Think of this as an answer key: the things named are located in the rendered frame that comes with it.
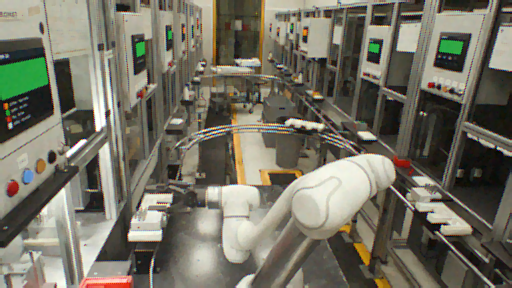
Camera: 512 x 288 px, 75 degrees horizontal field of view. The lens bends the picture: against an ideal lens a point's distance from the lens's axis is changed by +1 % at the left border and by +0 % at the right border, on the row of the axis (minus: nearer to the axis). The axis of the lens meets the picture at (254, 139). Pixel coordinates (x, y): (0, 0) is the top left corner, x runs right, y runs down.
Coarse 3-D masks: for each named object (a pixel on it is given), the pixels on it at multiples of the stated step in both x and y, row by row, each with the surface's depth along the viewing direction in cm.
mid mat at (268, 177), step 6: (264, 174) 415; (270, 174) 416; (276, 174) 417; (282, 174) 418; (288, 174) 419; (294, 174) 419; (300, 174) 421; (264, 180) 400; (270, 180) 400; (276, 180) 401; (282, 180) 402; (288, 180) 402; (294, 180) 403
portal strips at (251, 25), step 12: (228, 0) 875; (252, 0) 881; (228, 12) 886; (252, 12) 891; (228, 24) 896; (252, 24) 901; (228, 36) 906; (252, 36) 912; (228, 48) 917; (252, 48) 923; (228, 60) 928; (228, 84) 950
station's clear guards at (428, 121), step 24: (456, 0) 192; (480, 0) 174; (504, 0) 160; (504, 24) 159; (504, 48) 158; (504, 72) 159; (432, 96) 228; (480, 96) 173; (504, 96) 159; (432, 120) 212; (456, 120) 190; (480, 120) 173; (504, 120) 158; (432, 144) 211; (480, 144) 244; (432, 168) 211
